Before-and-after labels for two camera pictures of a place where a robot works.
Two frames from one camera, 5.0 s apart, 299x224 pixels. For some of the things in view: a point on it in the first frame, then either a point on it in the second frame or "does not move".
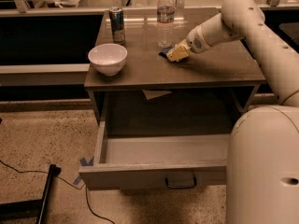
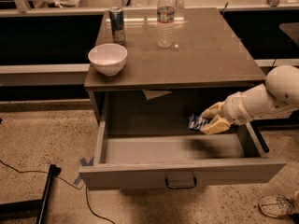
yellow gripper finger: [178, 52] -> [217, 125]
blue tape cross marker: [84, 163] does not move
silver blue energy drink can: [117, 21] does not move
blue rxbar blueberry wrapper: [164, 51] -> [196, 122]
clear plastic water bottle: [165, 20] does not move
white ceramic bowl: [107, 58] does not move
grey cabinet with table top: [213, 85] does not move
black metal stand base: [34, 209] does not move
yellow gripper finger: [184, 43] -> [215, 110]
